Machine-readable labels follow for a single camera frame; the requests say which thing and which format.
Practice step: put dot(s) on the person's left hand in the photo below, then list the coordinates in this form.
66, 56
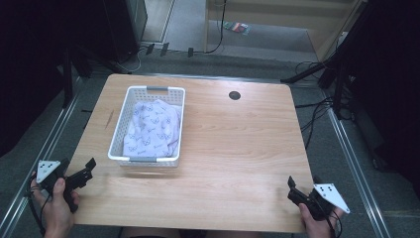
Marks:
57, 211

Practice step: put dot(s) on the white butterfly print cloth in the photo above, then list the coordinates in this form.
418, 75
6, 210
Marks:
152, 129

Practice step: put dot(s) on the black cabinet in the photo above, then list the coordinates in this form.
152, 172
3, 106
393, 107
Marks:
125, 26

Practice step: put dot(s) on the black plug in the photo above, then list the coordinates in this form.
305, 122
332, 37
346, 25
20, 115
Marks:
190, 52
164, 49
150, 48

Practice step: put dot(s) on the black tripod stand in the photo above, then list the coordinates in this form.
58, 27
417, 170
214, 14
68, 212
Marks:
336, 66

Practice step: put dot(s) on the light wooden shelf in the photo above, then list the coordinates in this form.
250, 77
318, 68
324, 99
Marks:
297, 20

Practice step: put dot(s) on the person's right hand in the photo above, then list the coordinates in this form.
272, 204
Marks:
317, 228

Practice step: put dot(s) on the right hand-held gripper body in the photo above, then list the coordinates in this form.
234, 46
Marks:
330, 195

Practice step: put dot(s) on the metal floor rail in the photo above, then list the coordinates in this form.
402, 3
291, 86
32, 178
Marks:
356, 165
43, 152

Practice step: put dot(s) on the dark curtain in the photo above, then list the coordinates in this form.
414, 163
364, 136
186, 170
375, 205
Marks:
29, 66
389, 82

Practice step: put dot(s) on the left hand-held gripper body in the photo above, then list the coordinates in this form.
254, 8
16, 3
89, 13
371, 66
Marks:
48, 170

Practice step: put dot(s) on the colourful packet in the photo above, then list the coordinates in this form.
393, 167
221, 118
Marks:
236, 27

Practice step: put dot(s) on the black round table grommet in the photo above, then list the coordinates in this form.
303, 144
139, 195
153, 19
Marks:
234, 95

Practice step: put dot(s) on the white plastic basket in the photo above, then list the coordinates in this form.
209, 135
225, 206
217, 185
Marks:
124, 119

